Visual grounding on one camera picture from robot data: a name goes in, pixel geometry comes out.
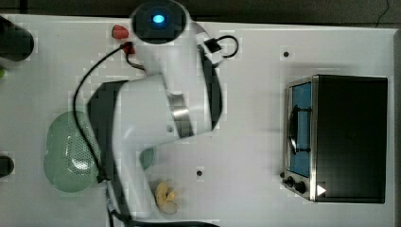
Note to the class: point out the yellow garlic toy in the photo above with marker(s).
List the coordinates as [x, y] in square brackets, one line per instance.
[165, 199]

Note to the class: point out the black cup lower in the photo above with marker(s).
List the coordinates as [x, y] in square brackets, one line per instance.
[6, 166]

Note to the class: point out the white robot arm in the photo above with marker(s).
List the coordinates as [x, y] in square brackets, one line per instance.
[178, 97]

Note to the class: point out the black cup upper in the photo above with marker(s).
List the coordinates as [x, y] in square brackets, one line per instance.
[16, 43]

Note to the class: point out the black cup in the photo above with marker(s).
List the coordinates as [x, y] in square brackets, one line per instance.
[6, 166]
[16, 43]

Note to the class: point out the green lime toy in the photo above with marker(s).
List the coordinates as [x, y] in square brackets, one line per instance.
[2, 73]

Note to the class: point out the green oval strainer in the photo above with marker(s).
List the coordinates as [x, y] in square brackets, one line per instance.
[68, 163]

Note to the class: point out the dark red strawberry toy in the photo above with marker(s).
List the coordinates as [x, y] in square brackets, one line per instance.
[128, 48]

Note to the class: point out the green mug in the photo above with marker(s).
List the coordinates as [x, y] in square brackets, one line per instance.
[147, 158]

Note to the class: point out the light red strawberry toy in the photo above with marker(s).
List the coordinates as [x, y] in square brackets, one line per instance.
[119, 32]

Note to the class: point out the silver toaster oven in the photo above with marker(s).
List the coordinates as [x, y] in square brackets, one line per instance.
[336, 138]

